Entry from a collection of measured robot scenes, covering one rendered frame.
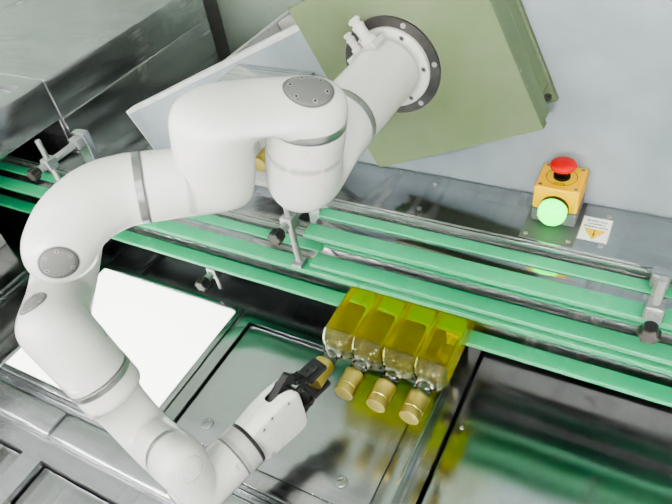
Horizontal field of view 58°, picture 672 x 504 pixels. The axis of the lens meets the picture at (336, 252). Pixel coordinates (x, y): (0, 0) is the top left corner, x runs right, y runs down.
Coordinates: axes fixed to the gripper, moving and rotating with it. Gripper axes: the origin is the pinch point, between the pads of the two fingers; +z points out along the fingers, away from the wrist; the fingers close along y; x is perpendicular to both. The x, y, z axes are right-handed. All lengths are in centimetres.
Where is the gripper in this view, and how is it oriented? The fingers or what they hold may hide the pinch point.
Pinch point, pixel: (314, 378)
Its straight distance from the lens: 105.0
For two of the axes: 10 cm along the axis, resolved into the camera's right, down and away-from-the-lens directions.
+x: -7.3, -3.9, 5.6
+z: 6.7, -5.6, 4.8
